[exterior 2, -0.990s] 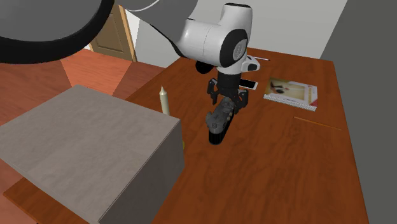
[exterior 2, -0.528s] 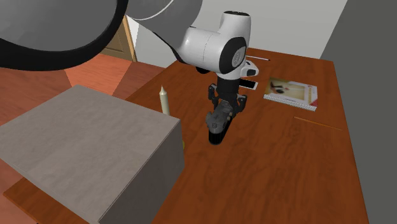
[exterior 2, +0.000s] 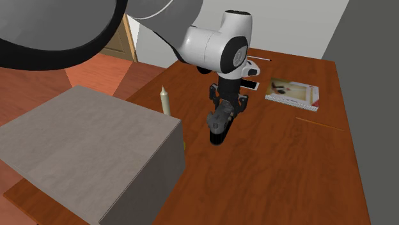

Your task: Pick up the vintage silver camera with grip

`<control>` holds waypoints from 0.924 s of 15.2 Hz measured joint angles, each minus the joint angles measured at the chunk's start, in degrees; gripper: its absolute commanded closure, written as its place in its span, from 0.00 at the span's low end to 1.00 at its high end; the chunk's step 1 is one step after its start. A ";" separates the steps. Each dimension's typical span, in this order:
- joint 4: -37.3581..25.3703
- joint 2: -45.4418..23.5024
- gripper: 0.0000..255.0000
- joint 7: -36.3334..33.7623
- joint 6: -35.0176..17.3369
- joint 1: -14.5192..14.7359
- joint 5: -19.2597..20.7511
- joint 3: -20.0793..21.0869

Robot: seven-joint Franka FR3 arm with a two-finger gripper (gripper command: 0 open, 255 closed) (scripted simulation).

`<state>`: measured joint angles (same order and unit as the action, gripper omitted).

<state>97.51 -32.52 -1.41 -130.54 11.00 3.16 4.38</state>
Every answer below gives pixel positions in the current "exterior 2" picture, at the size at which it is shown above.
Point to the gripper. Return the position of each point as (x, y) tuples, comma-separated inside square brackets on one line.
[(229, 87)]

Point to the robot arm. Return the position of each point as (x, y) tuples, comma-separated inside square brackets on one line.
[(202, 46)]

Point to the white phone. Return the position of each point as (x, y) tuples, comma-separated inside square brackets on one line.
[(251, 84)]

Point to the white pen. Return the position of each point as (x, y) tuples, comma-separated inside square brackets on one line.
[(260, 58)]

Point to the cream candle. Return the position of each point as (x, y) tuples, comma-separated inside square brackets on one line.
[(165, 102)]

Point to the spiral bound picture book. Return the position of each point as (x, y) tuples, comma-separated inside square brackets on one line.
[(294, 93)]

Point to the brown wooden table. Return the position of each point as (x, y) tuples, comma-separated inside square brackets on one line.
[(280, 174)]

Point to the orange pencil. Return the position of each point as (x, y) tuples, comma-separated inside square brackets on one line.
[(319, 124)]

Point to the light wooden door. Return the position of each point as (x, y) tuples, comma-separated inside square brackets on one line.
[(120, 43)]

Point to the grey robot stand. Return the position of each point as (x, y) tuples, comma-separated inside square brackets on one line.
[(81, 140)]

